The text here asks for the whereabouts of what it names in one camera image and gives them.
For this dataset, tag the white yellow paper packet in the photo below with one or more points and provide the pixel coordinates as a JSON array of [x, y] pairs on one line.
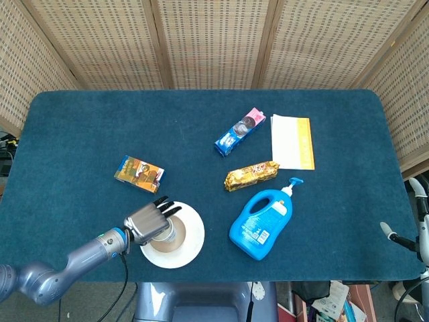
[[290, 144]]

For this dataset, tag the gold biscuit packet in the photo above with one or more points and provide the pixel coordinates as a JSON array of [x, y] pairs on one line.
[[251, 176]]

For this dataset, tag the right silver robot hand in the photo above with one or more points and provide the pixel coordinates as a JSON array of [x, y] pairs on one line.
[[424, 228]]

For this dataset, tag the beige bowl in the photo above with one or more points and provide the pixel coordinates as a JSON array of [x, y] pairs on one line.
[[181, 234]]

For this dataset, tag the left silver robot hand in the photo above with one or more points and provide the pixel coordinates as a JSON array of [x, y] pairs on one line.
[[147, 223]]

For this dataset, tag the woven folding screen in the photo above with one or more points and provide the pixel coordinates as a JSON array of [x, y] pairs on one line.
[[214, 43]]

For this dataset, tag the teal table cloth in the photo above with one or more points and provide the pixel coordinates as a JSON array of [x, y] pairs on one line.
[[187, 134]]

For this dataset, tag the blue cookie box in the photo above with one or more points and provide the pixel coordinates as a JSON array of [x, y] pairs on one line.
[[238, 134]]

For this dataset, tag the white plate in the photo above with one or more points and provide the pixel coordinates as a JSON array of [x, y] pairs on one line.
[[196, 234]]

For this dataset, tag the orange and blue carton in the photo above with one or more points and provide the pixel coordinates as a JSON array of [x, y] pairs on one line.
[[139, 174]]

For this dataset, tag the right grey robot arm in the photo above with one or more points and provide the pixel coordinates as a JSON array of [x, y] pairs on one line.
[[426, 273]]

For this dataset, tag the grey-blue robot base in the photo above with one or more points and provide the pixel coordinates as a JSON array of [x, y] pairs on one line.
[[204, 302]]

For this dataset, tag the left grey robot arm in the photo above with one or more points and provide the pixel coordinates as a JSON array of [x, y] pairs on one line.
[[83, 256]]

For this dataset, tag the blue detergent bottle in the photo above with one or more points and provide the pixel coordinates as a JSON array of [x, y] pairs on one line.
[[258, 231]]

